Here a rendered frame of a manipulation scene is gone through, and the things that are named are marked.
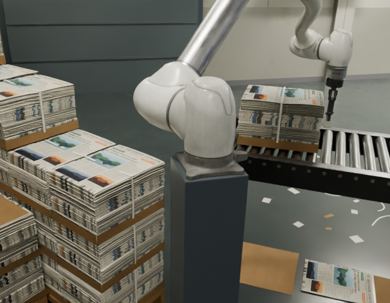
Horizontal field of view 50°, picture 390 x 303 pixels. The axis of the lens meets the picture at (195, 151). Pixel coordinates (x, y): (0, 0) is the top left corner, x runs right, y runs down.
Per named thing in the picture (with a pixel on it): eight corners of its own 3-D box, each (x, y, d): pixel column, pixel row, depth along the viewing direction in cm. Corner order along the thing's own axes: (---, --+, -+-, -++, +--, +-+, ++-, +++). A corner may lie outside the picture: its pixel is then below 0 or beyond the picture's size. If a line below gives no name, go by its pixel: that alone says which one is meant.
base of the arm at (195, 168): (257, 173, 127) (259, 156, 125) (187, 180, 122) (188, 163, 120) (236, 149, 143) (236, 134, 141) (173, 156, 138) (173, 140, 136)
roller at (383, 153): (380, 183, 177) (383, 173, 175) (374, 143, 218) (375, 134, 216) (393, 185, 176) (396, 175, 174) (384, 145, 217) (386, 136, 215)
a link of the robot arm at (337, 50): (354, 65, 186) (327, 60, 194) (360, 29, 180) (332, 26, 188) (342, 68, 179) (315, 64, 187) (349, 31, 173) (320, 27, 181)
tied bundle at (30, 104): (6, 152, 178) (-3, 100, 168) (-27, 135, 194) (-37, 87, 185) (79, 129, 205) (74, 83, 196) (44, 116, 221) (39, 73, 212)
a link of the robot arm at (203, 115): (210, 163, 119) (213, 89, 111) (167, 145, 131) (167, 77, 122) (244, 148, 130) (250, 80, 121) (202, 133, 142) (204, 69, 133)
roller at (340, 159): (333, 175, 183) (334, 165, 181) (335, 138, 224) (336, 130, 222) (345, 178, 181) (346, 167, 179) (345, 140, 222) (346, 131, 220)
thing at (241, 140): (236, 143, 199) (236, 135, 197) (244, 124, 224) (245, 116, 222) (269, 148, 195) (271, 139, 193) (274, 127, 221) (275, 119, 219)
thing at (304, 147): (283, 149, 194) (283, 140, 192) (285, 128, 220) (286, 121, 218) (318, 153, 190) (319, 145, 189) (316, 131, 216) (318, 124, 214)
